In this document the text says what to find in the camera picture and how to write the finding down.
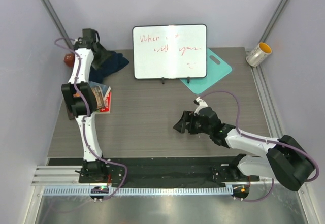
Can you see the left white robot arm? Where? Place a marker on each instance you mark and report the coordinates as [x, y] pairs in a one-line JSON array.
[[93, 167]]

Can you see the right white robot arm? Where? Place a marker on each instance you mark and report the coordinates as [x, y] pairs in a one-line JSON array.
[[280, 159]]

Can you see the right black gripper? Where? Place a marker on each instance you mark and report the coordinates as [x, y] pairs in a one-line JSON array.
[[186, 117]]

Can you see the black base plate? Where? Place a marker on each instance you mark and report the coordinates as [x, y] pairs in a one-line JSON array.
[[174, 172]]

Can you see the white whiteboard with red writing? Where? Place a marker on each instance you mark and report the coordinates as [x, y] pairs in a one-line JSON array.
[[170, 51]]

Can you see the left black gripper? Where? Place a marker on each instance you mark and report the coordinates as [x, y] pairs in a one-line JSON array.
[[104, 56]]

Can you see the blue nineteen eighty-four book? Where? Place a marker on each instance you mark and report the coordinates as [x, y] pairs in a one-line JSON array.
[[103, 87]]

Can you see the aluminium rail frame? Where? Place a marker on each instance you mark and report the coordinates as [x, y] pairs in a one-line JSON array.
[[161, 135]]

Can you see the dark orange cover book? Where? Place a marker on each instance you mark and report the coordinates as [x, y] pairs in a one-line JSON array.
[[97, 99]]

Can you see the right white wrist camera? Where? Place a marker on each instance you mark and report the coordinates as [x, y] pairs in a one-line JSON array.
[[200, 104]]

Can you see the white mug yellow inside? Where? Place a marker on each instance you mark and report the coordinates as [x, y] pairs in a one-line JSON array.
[[258, 54]]

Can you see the red paperback book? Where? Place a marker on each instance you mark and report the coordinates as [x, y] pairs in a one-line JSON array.
[[107, 101]]

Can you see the red cube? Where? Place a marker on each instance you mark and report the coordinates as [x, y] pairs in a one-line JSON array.
[[69, 60]]

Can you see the dark blue t shirt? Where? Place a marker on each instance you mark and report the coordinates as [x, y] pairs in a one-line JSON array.
[[113, 64]]

